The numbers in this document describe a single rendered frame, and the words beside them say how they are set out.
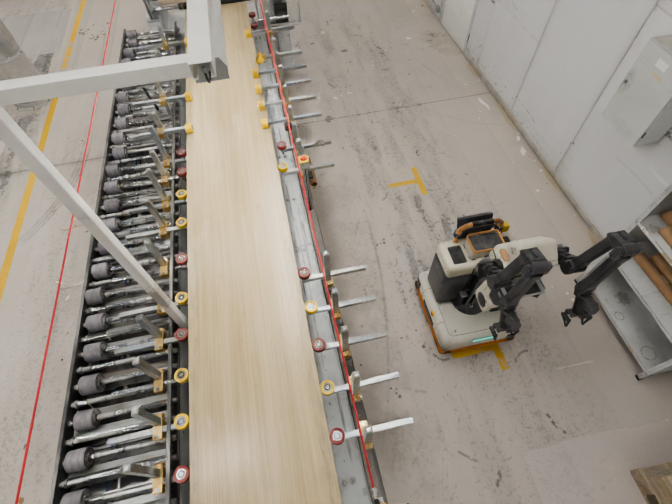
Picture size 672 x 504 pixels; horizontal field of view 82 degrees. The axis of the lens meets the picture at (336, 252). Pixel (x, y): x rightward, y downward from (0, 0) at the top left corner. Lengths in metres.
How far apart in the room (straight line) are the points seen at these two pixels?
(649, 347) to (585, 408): 0.70
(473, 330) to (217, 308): 1.87
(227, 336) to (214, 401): 0.37
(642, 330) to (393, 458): 2.19
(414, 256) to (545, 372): 1.41
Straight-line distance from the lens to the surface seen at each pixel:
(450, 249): 2.83
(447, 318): 3.16
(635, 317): 3.96
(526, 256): 1.92
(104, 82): 1.41
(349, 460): 2.49
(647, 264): 3.66
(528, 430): 3.39
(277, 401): 2.28
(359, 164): 4.44
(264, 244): 2.72
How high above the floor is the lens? 3.10
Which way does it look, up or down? 57 degrees down
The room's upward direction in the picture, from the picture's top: 3 degrees counter-clockwise
